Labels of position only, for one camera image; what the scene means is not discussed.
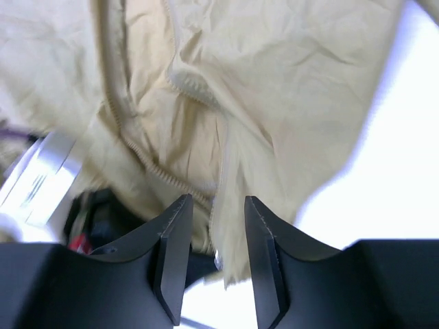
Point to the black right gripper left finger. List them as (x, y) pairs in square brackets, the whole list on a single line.
[(137, 281)]

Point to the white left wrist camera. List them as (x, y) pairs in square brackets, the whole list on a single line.
[(36, 197)]

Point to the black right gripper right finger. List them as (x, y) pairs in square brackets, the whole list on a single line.
[(300, 282)]

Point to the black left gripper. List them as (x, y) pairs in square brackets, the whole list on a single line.
[(101, 226)]

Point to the olive yellow hooded jacket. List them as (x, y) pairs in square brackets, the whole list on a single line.
[(220, 99)]

